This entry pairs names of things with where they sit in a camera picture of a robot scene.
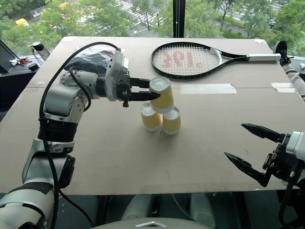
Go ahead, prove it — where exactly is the grey rounded robot leg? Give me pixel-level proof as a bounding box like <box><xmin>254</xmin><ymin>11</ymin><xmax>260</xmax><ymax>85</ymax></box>
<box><xmin>190</xmin><ymin>192</ymin><xmax>215</xmax><ymax>228</ymax></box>
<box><xmin>121</xmin><ymin>194</ymin><xmax>153</xmax><ymax>222</ymax></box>

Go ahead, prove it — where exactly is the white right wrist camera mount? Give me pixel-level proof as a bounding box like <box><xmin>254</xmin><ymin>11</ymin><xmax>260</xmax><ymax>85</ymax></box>
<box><xmin>284</xmin><ymin>130</ymin><xmax>305</xmax><ymax>166</ymax></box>

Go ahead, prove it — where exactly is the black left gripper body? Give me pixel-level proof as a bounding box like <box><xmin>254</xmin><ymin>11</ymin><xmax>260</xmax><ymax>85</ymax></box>
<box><xmin>116</xmin><ymin>74</ymin><xmax>134</xmax><ymax>108</ymax></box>

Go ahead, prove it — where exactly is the long clear tape strip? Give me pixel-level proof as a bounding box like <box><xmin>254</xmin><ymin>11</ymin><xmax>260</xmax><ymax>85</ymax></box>
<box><xmin>180</xmin><ymin>83</ymin><xmax>238</xmax><ymax>95</ymax></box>

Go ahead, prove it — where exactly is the short clear tape strip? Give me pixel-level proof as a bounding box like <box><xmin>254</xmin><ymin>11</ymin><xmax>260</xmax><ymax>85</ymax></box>
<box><xmin>271</xmin><ymin>82</ymin><xmax>296</xmax><ymax>94</ymax></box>

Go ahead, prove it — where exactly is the round black puck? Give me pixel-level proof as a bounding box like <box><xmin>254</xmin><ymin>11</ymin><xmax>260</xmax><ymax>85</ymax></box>
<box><xmin>31</xmin><ymin>41</ymin><xmax>46</xmax><ymax>52</ymax></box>

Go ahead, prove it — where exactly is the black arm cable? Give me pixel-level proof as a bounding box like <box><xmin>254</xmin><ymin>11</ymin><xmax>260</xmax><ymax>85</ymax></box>
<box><xmin>39</xmin><ymin>42</ymin><xmax>122</xmax><ymax>229</ymax></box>
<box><xmin>278</xmin><ymin>167</ymin><xmax>305</xmax><ymax>229</ymax></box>

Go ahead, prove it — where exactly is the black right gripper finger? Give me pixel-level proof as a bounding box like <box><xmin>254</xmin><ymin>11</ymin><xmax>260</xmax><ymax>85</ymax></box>
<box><xmin>224</xmin><ymin>152</ymin><xmax>275</xmax><ymax>187</ymax></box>
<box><xmin>241</xmin><ymin>123</ymin><xmax>286</xmax><ymax>144</ymax></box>

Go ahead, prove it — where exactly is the yellow white paper cup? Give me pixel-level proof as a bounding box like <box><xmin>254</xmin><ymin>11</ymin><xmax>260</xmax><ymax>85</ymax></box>
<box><xmin>149</xmin><ymin>76</ymin><xmax>175</xmax><ymax>115</ymax></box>
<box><xmin>139</xmin><ymin>103</ymin><xmax>163</xmax><ymax>133</ymax></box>
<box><xmin>161</xmin><ymin>106</ymin><xmax>183</xmax><ymax>136</ymax></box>

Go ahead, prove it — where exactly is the black window mullion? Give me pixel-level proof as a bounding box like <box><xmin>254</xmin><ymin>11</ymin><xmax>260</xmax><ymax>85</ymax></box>
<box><xmin>172</xmin><ymin>0</ymin><xmax>185</xmax><ymax>39</ymax></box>

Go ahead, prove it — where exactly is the black white tennis racket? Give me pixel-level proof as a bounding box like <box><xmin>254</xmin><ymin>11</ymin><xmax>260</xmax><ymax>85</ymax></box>
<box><xmin>150</xmin><ymin>42</ymin><xmax>282</xmax><ymax>81</ymax></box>

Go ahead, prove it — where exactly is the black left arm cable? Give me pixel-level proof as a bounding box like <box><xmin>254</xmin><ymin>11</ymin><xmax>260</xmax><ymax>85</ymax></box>
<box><xmin>39</xmin><ymin>42</ymin><xmax>122</xmax><ymax>229</ymax></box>

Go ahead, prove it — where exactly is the black side table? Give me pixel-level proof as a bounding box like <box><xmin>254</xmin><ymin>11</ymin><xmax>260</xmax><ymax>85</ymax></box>
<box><xmin>0</xmin><ymin>39</ymin><xmax>52</xmax><ymax>113</ymax></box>

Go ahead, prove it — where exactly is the person's black shoe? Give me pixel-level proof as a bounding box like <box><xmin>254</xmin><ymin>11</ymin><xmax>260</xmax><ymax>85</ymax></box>
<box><xmin>272</xmin><ymin>40</ymin><xmax>295</xmax><ymax>65</ymax></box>

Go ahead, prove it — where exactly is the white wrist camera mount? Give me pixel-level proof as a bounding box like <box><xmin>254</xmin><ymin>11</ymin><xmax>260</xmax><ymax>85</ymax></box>
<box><xmin>104</xmin><ymin>49</ymin><xmax>131</xmax><ymax>103</ymax></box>
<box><xmin>284</xmin><ymin>130</ymin><xmax>305</xmax><ymax>166</ymax></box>

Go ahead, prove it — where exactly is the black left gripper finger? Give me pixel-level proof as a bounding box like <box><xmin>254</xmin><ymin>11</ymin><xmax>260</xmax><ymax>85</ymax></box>
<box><xmin>128</xmin><ymin>92</ymin><xmax>160</xmax><ymax>103</ymax></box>
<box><xmin>130</xmin><ymin>77</ymin><xmax>153</xmax><ymax>90</ymax></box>

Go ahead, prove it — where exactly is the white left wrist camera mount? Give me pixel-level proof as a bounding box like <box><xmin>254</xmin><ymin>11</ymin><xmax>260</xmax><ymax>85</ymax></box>
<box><xmin>104</xmin><ymin>49</ymin><xmax>131</xmax><ymax>103</ymax></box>

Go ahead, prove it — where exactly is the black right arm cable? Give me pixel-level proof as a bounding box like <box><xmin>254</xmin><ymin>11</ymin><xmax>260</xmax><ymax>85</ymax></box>
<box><xmin>278</xmin><ymin>167</ymin><xmax>305</xmax><ymax>229</ymax></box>

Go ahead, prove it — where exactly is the person's grey trouser leg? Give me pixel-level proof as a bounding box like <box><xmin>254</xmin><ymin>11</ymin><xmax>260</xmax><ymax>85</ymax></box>
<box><xmin>282</xmin><ymin>62</ymin><xmax>305</xmax><ymax>104</ymax></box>

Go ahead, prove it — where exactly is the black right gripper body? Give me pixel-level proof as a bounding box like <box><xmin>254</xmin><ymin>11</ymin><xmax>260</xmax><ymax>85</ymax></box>
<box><xmin>261</xmin><ymin>133</ymin><xmax>300</xmax><ymax>181</ymax></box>

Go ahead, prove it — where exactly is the black plastic bag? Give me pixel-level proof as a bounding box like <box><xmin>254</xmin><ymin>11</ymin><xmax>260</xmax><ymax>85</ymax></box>
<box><xmin>63</xmin><ymin>46</ymin><xmax>120</xmax><ymax>73</ymax></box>

